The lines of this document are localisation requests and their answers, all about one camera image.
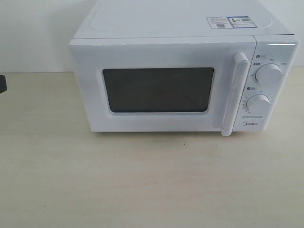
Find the white red warning sticker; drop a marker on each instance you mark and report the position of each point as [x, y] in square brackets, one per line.
[219, 23]

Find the white Midea microwave body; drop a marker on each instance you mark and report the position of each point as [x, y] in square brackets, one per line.
[275, 43]

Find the blue energy label sticker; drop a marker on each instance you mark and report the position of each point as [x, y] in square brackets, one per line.
[241, 22]

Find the lower white timer knob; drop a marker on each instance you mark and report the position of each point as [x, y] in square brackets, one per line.
[258, 104]

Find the white microwave door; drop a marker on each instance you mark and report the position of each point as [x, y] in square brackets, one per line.
[162, 84]

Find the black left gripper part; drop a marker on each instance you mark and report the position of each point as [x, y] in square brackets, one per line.
[3, 84]

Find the upper white control knob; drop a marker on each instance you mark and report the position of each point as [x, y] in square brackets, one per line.
[268, 74]

